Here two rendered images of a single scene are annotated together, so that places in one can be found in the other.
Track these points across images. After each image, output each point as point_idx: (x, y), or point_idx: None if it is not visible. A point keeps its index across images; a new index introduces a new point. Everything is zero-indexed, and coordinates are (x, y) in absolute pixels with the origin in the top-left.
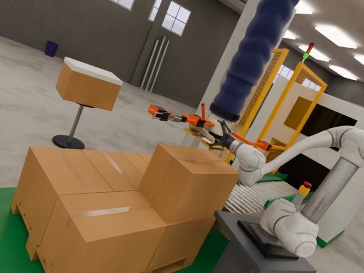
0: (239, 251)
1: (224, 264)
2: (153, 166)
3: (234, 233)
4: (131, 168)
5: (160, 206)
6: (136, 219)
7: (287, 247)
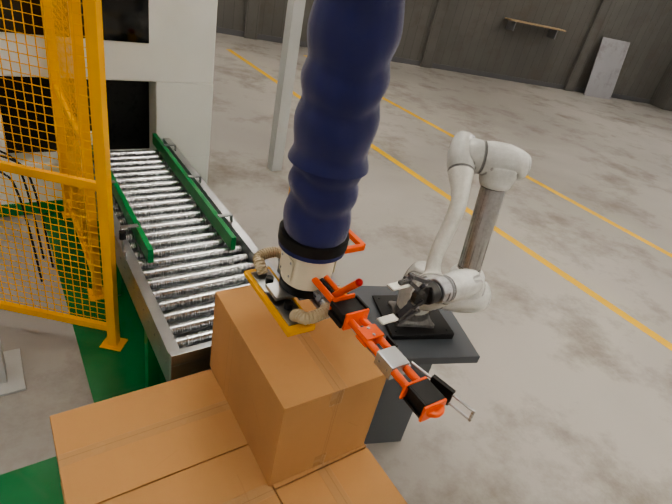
0: (443, 363)
1: (389, 382)
2: (291, 438)
3: (422, 356)
4: (172, 490)
5: (339, 449)
6: (378, 503)
7: (473, 312)
